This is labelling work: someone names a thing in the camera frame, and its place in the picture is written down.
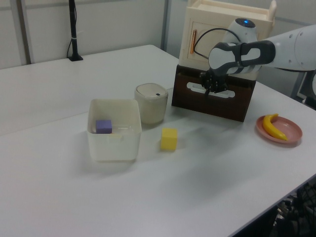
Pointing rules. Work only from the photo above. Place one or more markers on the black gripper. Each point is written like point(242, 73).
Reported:
point(213, 81)

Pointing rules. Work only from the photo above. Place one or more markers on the brown wooden drawer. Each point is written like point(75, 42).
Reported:
point(192, 103)

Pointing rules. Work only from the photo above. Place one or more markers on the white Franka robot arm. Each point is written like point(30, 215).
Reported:
point(279, 51)

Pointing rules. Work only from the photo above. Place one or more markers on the rose gold cabinet latch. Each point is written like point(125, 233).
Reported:
point(194, 40)

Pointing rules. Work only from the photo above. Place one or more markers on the yellow banana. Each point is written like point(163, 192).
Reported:
point(269, 126)

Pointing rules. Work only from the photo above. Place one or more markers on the small white lidded trash can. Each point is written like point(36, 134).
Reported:
point(151, 108)

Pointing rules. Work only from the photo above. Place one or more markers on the yellow cube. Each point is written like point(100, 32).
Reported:
point(169, 139)

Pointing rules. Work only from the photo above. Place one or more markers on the cream plastic storage cabinet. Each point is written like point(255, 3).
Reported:
point(212, 22)

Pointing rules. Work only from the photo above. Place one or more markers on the pink round plate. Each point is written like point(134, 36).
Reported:
point(288, 130)

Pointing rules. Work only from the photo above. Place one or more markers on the white plastic bin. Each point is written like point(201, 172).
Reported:
point(113, 148)

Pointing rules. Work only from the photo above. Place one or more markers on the purple cube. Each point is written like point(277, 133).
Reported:
point(103, 126)

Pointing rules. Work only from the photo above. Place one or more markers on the black mesh chair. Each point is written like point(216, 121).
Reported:
point(298, 212)

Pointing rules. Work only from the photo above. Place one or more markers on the black camera stand pole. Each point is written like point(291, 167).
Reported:
point(73, 29)

